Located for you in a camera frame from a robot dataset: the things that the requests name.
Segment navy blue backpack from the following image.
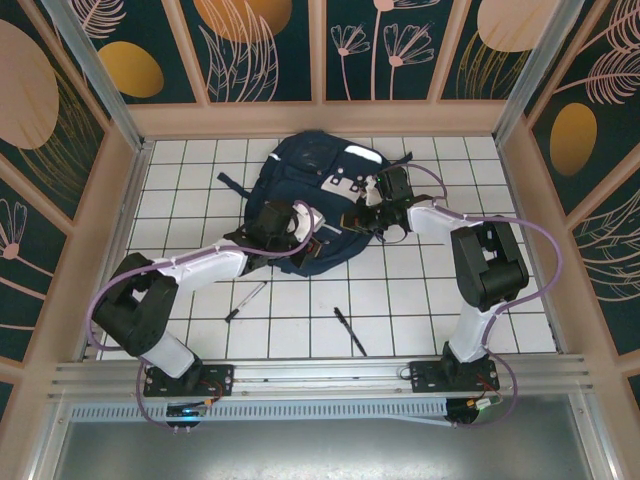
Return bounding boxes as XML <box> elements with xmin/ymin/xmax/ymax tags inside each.
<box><xmin>217</xmin><ymin>130</ymin><xmax>414</xmax><ymax>279</ymax></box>

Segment silver pen with black cap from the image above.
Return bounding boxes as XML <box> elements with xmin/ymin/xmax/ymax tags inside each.
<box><xmin>224</xmin><ymin>281</ymin><xmax>268</xmax><ymax>322</ymax></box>

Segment grey metal sheet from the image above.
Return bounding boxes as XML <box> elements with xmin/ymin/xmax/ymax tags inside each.
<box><xmin>54</xmin><ymin>422</ymin><xmax>596</xmax><ymax>480</ymax></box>

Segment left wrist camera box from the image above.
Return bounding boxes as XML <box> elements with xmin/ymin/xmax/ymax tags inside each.
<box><xmin>289</xmin><ymin>201</ymin><xmax>326</xmax><ymax>245</ymax></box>

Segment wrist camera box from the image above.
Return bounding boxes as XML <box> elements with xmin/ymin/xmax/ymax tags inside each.
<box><xmin>360</xmin><ymin>173</ymin><xmax>385</xmax><ymax>207</ymax></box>
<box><xmin>289</xmin><ymin>201</ymin><xmax>326</xmax><ymax>245</ymax></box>

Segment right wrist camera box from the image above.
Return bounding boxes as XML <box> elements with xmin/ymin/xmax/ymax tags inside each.
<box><xmin>360</xmin><ymin>173</ymin><xmax>385</xmax><ymax>207</ymax></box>

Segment aluminium mounting rail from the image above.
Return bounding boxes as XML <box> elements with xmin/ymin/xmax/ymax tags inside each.
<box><xmin>49</xmin><ymin>353</ymin><xmax>594</xmax><ymax>401</ymax></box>

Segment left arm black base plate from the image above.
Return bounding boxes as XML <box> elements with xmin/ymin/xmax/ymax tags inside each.
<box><xmin>143</xmin><ymin>363</ymin><xmax>236</xmax><ymax>399</ymax></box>

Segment slotted grey cable duct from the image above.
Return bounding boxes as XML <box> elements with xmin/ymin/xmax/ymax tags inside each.
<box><xmin>69</xmin><ymin>397</ymin><xmax>451</xmax><ymax>427</ymax></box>

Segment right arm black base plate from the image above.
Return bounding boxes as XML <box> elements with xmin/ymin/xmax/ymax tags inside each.
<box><xmin>408</xmin><ymin>360</ymin><xmax>501</xmax><ymax>396</ymax></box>

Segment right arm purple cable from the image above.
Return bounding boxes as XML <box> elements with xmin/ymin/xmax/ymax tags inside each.
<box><xmin>389</xmin><ymin>162</ymin><xmax>564</xmax><ymax>431</ymax></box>

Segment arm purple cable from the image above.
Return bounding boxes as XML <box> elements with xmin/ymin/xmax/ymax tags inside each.
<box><xmin>85</xmin><ymin>201</ymin><xmax>316</xmax><ymax>432</ymax></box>
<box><xmin>389</xmin><ymin>162</ymin><xmax>564</xmax><ymax>431</ymax></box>

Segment aluminium corner post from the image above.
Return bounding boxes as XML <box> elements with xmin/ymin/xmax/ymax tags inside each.
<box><xmin>39</xmin><ymin>0</ymin><xmax>146</xmax><ymax>149</ymax></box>
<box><xmin>492</xmin><ymin>0</ymin><xmax>590</xmax><ymax>145</ymax></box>

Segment black round cable hub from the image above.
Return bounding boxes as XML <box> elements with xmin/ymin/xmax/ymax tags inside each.
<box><xmin>446</xmin><ymin>397</ymin><xmax>503</xmax><ymax>430</ymax></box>
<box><xmin>166</xmin><ymin>402</ymin><xmax>209</xmax><ymax>432</ymax></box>

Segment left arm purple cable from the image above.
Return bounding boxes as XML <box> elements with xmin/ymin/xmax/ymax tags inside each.
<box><xmin>85</xmin><ymin>201</ymin><xmax>316</xmax><ymax>432</ymax></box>

